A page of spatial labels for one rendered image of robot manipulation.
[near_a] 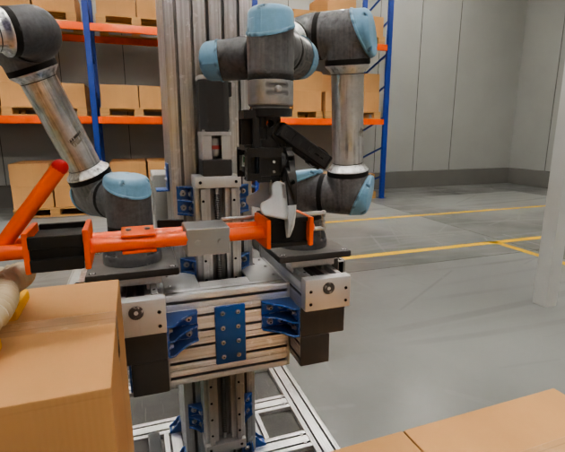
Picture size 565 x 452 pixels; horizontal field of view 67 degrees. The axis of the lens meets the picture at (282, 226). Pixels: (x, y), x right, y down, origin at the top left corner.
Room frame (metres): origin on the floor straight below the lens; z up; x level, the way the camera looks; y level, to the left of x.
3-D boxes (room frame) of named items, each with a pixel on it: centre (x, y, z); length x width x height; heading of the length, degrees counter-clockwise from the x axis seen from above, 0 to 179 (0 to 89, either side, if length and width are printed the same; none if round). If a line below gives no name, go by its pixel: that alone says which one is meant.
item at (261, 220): (0.73, 0.00, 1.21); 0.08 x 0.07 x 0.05; 110
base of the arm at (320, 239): (1.28, -0.06, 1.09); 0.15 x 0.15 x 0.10
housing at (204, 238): (0.69, 0.13, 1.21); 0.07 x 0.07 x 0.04; 20
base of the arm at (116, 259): (1.12, 0.41, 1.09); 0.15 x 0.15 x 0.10
